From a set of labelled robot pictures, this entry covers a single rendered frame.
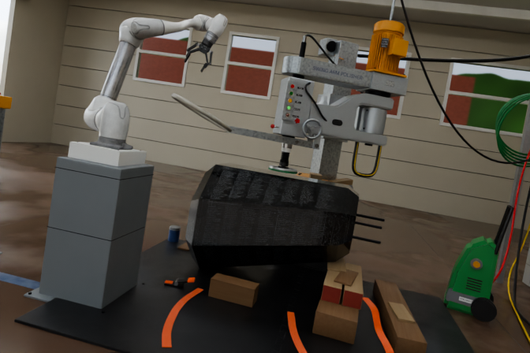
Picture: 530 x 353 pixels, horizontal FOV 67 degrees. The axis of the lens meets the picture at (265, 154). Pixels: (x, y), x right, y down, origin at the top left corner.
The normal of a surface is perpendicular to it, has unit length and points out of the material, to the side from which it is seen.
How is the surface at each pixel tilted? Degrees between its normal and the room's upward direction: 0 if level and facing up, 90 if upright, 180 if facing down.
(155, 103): 90
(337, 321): 90
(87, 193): 90
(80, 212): 90
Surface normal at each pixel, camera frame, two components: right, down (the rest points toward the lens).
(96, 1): -0.18, 0.02
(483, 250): -0.44, -0.02
